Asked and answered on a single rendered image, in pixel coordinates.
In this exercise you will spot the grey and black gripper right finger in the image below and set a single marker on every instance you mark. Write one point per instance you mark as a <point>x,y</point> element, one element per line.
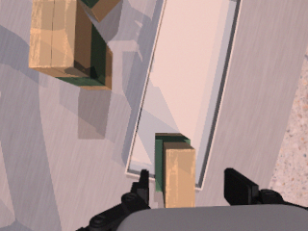
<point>239,190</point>

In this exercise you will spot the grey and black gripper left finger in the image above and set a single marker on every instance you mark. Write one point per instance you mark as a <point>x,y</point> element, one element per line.
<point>131,202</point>

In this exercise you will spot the tan rectangular block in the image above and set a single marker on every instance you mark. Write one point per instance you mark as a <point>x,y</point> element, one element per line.
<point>65,44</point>
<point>98,9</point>
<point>175,169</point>

